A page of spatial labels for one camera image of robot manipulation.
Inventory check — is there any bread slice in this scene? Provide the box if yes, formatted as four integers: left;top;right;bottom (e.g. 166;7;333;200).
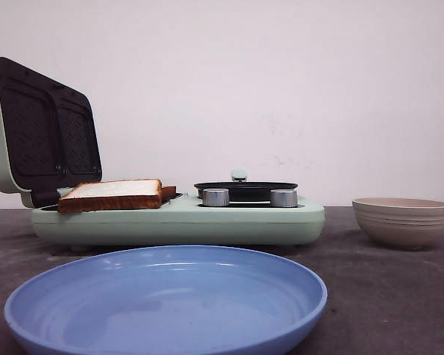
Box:
161;186;177;202
58;179;162;213

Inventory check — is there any green breakfast maker lid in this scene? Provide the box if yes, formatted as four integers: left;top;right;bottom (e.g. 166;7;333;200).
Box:
0;57;102;209

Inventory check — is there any beige ribbed bowl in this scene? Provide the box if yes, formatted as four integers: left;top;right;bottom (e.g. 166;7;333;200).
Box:
352;197;444;249

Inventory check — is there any green breakfast maker base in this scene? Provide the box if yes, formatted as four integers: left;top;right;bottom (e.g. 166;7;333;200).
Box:
31;195;325;248

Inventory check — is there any left silver control knob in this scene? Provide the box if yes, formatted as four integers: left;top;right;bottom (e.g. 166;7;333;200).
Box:
202;188;230;207

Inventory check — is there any silver control knob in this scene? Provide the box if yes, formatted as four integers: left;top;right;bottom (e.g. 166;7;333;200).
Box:
202;188;230;207
270;189;298;208

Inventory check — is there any black round frying pan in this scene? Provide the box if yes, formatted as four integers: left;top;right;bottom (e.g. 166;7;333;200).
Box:
194;169;298;202

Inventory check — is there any right silver control knob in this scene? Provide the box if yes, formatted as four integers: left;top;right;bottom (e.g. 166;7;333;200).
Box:
270;189;298;208

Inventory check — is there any blue plate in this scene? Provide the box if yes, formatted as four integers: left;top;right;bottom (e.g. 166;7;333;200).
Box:
4;246;328;354

